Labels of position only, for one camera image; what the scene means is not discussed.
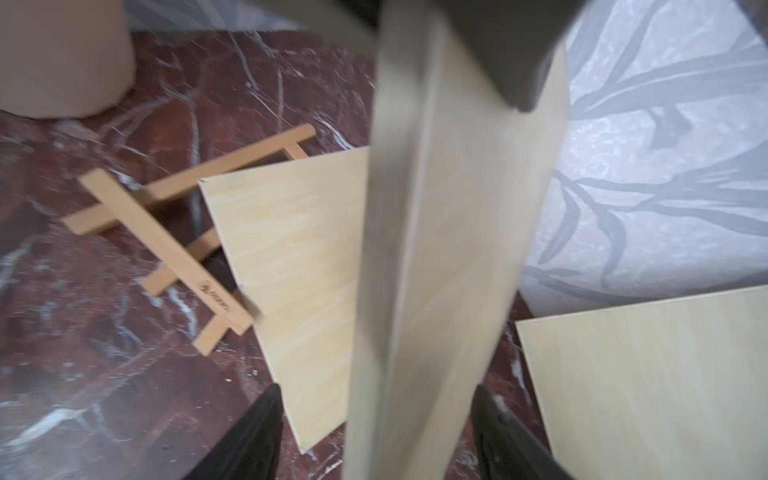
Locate light plywood board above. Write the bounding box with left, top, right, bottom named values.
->
left=517, top=287, right=767, bottom=479
left=200, top=148, right=369, bottom=452
left=343, top=1, right=570, bottom=479

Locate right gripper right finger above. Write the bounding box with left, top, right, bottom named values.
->
left=470, top=384, right=574, bottom=480

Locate wooden easel frame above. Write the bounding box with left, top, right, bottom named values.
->
left=63, top=123, right=316, bottom=356

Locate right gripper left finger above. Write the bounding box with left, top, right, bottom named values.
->
left=183, top=384, right=284, bottom=480

